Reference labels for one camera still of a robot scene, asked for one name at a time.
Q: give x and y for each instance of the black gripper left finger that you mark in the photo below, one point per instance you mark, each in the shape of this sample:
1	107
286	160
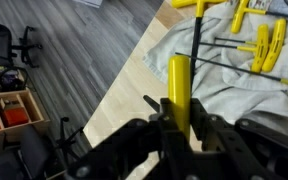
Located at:
124	146

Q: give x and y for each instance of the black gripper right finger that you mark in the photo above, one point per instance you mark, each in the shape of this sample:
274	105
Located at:
257	150

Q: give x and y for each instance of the white crumpled cloth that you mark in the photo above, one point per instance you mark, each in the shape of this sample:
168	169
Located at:
224	93

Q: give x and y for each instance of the wooden shelf unit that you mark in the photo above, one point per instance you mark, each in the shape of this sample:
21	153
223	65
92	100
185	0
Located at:
34	110

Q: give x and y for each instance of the dark round bag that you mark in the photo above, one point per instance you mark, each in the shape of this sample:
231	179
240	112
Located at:
12	80

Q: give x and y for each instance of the white floor scrap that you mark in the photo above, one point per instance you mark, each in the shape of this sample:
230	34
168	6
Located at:
89	2

